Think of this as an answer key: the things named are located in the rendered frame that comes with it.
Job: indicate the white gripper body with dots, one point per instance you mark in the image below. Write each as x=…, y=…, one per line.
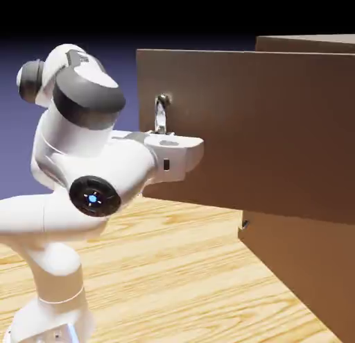
x=177, y=145

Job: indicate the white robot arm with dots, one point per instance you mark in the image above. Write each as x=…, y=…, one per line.
x=83, y=159

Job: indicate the brown cabinet door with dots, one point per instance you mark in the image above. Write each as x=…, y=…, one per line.
x=313, y=265
x=263, y=126

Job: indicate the brown wooden cabinet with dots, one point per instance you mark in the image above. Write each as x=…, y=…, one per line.
x=305, y=44

